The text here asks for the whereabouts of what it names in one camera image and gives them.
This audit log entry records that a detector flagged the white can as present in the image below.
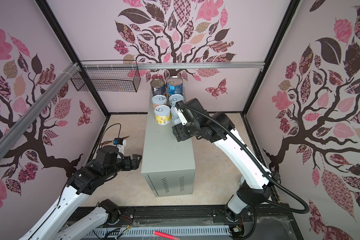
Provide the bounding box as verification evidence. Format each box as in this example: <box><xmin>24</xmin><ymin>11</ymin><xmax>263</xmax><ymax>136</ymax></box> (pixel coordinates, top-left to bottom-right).
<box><xmin>171</xmin><ymin>105</ymin><xmax>182</xmax><ymax>126</ymax></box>

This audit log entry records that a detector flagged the patterned can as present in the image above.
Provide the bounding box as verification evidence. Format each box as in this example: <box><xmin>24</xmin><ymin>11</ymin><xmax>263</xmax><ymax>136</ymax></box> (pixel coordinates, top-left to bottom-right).
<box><xmin>169</xmin><ymin>94</ymin><xmax>184</xmax><ymax>107</ymax></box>

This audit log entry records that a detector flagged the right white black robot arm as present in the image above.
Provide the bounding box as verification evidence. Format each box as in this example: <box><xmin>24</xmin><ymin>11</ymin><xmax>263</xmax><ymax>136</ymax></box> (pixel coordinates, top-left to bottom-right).
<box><xmin>173</xmin><ymin>110</ymin><xmax>310</xmax><ymax>222</ymax></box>

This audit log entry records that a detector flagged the horizontal aluminium bar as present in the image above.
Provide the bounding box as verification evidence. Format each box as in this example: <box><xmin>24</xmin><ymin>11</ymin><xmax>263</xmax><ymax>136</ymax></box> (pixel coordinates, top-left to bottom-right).
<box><xmin>82</xmin><ymin>62</ymin><xmax>265</xmax><ymax>70</ymax></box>

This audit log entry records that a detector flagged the copper table knife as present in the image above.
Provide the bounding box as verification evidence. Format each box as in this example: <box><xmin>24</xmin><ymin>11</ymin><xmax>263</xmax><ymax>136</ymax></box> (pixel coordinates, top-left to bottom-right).
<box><xmin>102</xmin><ymin>136</ymin><xmax>129</xmax><ymax>145</ymax></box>

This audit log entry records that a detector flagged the yellow label tin can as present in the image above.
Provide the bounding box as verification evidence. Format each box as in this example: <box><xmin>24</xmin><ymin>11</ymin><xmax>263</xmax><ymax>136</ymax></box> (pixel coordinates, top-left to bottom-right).
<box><xmin>154</xmin><ymin>105</ymin><xmax>171</xmax><ymax>125</ymax></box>

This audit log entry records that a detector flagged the dark label tin can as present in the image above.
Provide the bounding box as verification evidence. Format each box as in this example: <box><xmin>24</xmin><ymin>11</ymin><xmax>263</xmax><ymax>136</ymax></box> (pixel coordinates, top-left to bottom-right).
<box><xmin>150</xmin><ymin>79</ymin><xmax>166</xmax><ymax>96</ymax></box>

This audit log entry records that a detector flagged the grey metal cabinet counter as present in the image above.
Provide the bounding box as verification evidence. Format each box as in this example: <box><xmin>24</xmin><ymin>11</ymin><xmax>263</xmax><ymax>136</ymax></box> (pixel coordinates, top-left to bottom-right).
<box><xmin>141</xmin><ymin>93</ymin><xmax>196</xmax><ymax>197</ymax></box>

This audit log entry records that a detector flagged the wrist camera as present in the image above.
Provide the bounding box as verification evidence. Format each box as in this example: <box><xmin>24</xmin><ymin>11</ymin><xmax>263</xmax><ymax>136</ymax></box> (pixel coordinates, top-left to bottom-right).
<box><xmin>175</xmin><ymin>98</ymin><xmax>211</xmax><ymax>127</ymax></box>
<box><xmin>95</xmin><ymin>138</ymin><xmax>126</xmax><ymax>167</ymax></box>

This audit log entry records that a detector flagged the pink marker pen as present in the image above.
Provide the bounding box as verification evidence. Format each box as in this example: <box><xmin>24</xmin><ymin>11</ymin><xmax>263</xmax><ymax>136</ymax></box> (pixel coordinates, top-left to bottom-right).
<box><xmin>154</xmin><ymin>231</ymin><xmax>180</xmax><ymax>240</ymax></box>

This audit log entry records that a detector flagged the blue label tin can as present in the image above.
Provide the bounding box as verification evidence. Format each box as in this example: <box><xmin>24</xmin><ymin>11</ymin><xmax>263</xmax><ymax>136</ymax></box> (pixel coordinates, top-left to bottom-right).
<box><xmin>166</xmin><ymin>76</ymin><xmax>183</xmax><ymax>96</ymax></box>

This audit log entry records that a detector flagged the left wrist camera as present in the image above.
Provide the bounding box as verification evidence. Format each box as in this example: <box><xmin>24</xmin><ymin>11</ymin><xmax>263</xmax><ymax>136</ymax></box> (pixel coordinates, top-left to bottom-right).
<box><xmin>95</xmin><ymin>138</ymin><xmax>126</xmax><ymax>167</ymax></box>

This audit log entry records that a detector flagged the white slotted cable duct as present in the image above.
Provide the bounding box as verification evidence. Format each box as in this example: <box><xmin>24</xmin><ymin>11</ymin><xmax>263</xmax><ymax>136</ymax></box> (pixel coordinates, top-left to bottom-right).
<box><xmin>83</xmin><ymin>226</ymin><xmax>231</xmax><ymax>240</ymax></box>

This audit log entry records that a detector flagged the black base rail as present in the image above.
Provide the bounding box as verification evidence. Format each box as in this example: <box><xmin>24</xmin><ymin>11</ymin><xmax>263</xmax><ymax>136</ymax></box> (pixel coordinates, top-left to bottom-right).
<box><xmin>63</xmin><ymin>205</ymin><xmax>303</xmax><ymax>240</ymax></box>

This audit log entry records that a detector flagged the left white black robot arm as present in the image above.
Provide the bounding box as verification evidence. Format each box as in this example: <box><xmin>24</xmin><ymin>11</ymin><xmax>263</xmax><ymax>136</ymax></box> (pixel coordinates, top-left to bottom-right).
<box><xmin>22</xmin><ymin>150</ymin><xmax>142</xmax><ymax>240</ymax></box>

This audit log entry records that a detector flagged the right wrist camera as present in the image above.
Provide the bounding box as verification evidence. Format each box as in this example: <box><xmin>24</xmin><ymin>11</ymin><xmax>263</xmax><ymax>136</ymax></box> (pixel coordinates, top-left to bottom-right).
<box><xmin>175</xmin><ymin>98</ymin><xmax>211</xmax><ymax>127</ymax></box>

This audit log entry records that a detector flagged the orange label can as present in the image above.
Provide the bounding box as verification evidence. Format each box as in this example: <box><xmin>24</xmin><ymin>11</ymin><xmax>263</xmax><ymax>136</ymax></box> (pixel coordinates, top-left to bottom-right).
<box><xmin>152</xmin><ymin>95</ymin><xmax>168</xmax><ymax>109</ymax></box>

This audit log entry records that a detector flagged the diagonal aluminium bar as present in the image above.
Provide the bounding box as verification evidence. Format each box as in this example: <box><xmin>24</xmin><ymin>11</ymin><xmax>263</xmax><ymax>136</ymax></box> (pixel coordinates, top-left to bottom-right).
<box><xmin>0</xmin><ymin>63</ymin><xmax>79</xmax><ymax>161</ymax></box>

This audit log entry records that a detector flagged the black wire basket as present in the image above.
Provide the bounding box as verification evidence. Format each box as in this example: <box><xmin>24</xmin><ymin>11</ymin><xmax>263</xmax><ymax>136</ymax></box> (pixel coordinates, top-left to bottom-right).
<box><xmin>71</xmin><ymin>60</ymin><xmax>141</xmax><ymax>93</ymax></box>

